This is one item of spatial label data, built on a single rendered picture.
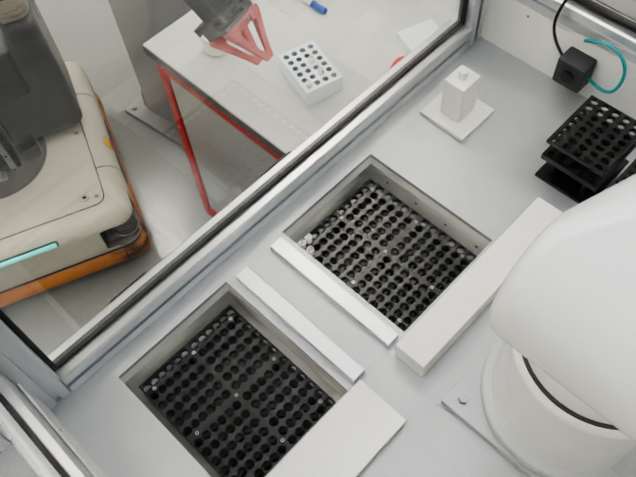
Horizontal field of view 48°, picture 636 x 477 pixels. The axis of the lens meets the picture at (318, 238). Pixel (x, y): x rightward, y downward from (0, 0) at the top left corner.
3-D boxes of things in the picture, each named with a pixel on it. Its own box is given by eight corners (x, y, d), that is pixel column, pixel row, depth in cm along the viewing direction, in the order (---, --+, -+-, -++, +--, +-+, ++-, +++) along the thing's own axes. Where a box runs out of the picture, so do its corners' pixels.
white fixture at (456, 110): (418, 114, 119) (423, 71, 111) (450, 85, 122) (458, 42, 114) (462, 142, 116) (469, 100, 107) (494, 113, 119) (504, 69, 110)
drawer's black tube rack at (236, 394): (150, 401, 107) (138, 386, 102) (236, 322, 113) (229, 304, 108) (250, 508, 99) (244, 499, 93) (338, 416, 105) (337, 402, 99)
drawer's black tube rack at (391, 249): (297, 265, 118) (294, 245, 113) (369, 200, 124) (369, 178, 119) (400, 351, 109) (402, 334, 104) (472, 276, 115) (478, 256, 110)
